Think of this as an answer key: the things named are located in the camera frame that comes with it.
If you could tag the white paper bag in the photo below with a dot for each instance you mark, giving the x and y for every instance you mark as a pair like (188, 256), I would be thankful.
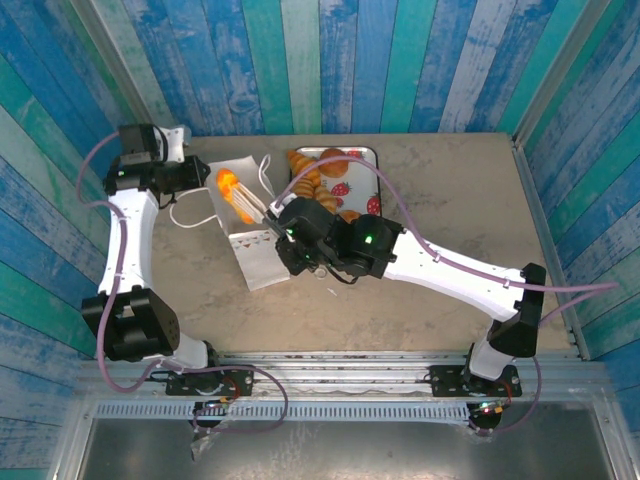
(257, 265)

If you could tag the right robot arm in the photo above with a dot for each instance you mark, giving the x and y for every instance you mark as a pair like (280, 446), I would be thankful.
(450, 280)

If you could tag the black mounting plate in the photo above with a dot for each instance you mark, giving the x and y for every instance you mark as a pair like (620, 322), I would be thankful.
(240, 382)
(445, 382)

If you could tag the oblong fake bread roll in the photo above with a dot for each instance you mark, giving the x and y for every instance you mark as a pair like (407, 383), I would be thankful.
(225, 182)

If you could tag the small fake croissant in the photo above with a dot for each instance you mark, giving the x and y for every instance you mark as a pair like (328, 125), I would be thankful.
(327, 200)

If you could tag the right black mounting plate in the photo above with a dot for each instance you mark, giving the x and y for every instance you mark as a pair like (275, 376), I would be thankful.
(445, 382)

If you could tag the aluminium frame post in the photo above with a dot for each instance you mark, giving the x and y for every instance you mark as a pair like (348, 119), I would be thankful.
(108, 50)
(572, 50)

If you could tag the aluminium table side rail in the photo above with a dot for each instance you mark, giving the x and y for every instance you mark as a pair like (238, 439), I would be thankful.
(550, 240)

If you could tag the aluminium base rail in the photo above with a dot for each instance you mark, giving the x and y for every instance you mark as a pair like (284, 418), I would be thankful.
(340, 372)

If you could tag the grey metal panel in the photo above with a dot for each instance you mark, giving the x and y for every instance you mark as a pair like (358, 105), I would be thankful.
(350, 450)

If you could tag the round brown fake bun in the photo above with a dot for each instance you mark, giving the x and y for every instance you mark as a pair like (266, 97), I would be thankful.
(334, 169)

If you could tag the small circuit board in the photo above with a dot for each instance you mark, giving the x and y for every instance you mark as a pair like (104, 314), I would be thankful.
(215, 402)
(492, 409)

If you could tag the left small circuit board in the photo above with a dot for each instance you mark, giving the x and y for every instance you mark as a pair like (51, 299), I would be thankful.
(215, 402)

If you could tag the right small circuit board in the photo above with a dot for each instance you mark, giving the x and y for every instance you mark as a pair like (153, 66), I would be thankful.
(492, 409)

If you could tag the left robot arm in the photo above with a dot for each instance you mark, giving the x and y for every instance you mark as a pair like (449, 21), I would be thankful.
(127, 240)

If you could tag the strawberry print tray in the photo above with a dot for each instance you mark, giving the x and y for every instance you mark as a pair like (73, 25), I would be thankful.
(357, 186)

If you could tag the large fake croissant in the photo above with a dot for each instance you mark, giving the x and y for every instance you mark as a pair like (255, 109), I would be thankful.
(300, 161)

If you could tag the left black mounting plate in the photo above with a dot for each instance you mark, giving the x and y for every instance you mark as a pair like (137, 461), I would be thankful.
(240, 382)

